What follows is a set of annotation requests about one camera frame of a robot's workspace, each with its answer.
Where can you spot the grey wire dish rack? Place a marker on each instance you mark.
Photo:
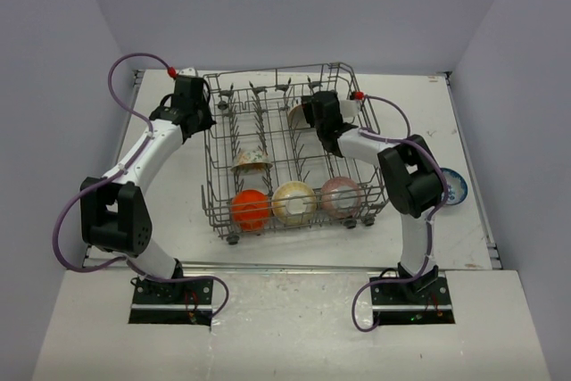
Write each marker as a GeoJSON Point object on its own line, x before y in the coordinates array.
{"type": "Point", "coordinates": [250, 108]}

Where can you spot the pink rimmed white bowl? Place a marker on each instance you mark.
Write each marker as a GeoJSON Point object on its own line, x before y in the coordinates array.
{"type": "Point", "coordinates": [340, 198]}

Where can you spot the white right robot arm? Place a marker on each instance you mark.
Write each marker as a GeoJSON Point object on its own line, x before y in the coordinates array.
{"type": "Point", "coordinates": [414, 182]}

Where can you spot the blue patterned bowl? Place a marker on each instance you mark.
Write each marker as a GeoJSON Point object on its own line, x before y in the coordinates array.
{"type": "Point", "coordinates": [457, 187]}

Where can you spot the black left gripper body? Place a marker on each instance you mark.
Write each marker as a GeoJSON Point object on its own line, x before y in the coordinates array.
{"type": "Point", "coordinates": [204, 119]}

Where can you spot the beige white bowl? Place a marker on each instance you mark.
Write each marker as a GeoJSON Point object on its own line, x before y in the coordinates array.
{"type": "Point", "coordinates": [296, 118]}

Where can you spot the yellow rimmed white bowl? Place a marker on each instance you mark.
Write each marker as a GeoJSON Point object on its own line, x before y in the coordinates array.
{"type": "Point", "coordinates": [294, 203]}

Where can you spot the orange bowl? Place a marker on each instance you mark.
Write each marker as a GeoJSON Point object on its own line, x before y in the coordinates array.
{"type": "Point", "coordinates": [250, 210]}

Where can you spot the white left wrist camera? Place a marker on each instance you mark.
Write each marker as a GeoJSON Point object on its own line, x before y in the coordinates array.
{"type": "Point", "coordinates": [189, 72]}

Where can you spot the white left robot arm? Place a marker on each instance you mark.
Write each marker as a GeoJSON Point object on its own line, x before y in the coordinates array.
{"type": "Point", "coordinates": [114, 214]}

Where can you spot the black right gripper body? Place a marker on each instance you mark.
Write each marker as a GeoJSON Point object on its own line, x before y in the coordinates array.
{"type": "Point", "coordinates": [320, 130]}

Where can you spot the floral white bowl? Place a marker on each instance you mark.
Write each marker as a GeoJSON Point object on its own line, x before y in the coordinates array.
{"type": "Point", "coordinates": [251, 160]}

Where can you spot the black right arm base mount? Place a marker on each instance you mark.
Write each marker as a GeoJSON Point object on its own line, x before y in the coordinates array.
{"type": "Point", "coordinates": [398, 305]}

